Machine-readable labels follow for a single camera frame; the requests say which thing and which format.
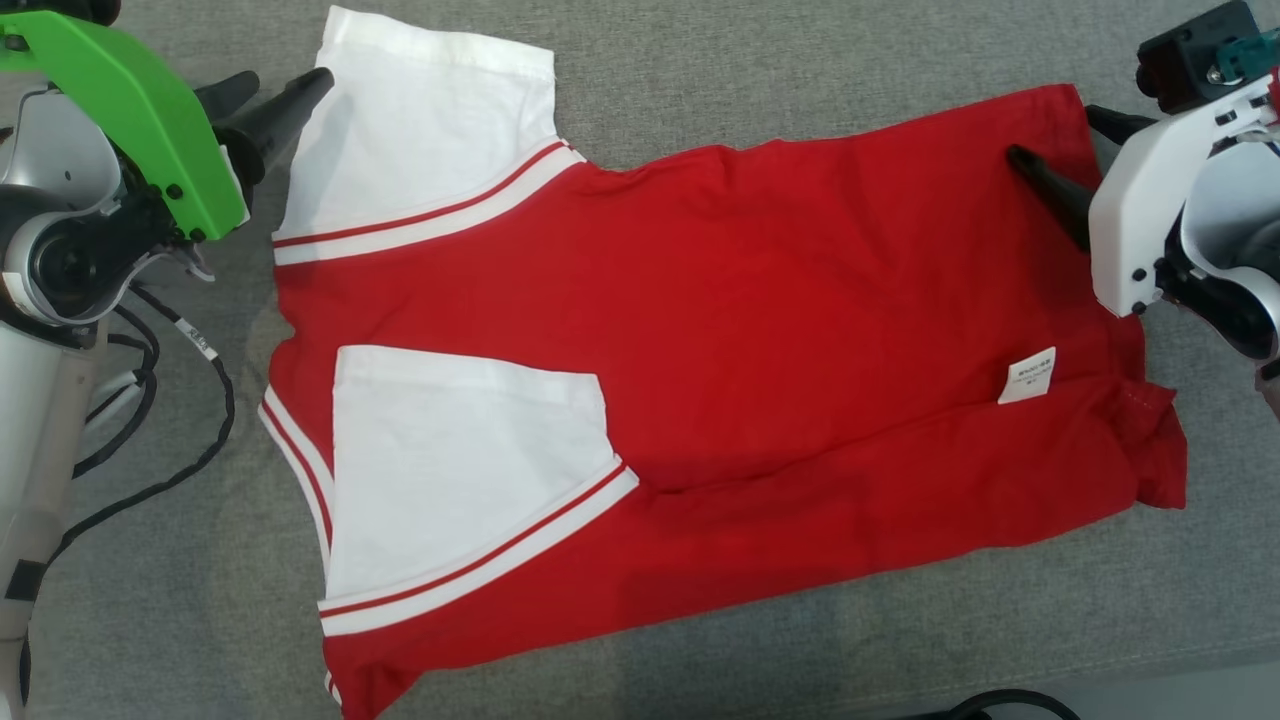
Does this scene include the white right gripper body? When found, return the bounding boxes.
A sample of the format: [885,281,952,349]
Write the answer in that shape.
[1088,68,1280,318]

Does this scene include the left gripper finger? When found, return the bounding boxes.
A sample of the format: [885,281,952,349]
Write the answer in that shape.
[213,66,337,188]
[193,69,262,123]

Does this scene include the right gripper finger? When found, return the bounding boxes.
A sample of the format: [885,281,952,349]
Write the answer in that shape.
[1004,144,1102,253]
[1084,104,1158,148]

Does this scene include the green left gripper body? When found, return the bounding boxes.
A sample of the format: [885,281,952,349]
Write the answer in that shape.
[0,10,250,242]

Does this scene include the red T-shirt white sleeves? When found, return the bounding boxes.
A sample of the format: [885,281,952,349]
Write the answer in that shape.
[258,5,1189,720]

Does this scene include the right arm cable teal plug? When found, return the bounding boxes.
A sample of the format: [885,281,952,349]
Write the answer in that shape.
[1210,30,1280,86]

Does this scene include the black cable loop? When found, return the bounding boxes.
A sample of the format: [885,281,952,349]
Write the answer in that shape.
[895,688,1083,720]

